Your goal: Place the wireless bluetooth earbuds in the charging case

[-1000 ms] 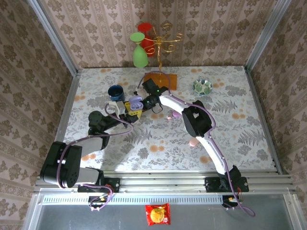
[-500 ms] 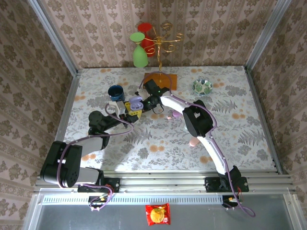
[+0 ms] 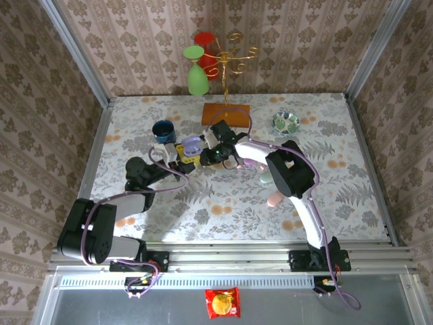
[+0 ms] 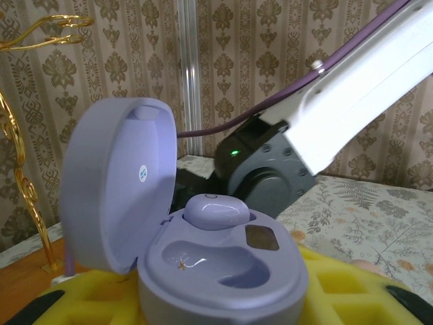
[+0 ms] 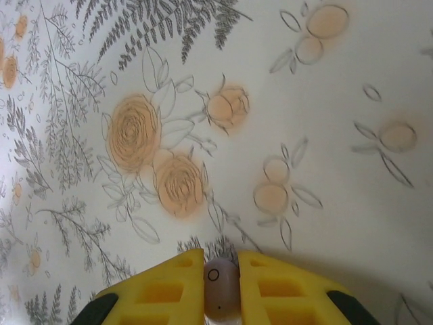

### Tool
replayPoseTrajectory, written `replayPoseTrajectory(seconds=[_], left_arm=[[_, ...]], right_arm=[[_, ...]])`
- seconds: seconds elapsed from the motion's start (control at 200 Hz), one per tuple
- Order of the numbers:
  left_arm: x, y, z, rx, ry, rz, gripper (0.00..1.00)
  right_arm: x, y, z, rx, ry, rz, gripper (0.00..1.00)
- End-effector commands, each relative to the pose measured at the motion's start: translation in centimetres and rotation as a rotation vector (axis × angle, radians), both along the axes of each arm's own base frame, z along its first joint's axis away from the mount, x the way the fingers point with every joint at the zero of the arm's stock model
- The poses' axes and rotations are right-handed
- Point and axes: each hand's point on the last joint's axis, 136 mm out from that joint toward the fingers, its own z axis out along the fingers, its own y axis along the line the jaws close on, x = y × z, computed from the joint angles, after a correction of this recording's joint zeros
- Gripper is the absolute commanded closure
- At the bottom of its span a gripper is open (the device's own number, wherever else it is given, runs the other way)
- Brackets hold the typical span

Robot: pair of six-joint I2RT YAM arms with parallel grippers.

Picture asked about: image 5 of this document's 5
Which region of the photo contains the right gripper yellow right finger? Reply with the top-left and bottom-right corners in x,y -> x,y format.
238,250 -> 383,325

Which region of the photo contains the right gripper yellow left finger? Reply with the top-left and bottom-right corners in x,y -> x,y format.
69,248 -> 206,325

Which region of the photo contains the pale pink earbud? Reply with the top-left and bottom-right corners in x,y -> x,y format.
202,257 -> 242,322

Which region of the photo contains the floral patterned table cover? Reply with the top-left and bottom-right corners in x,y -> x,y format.
0,0 -> 433,325

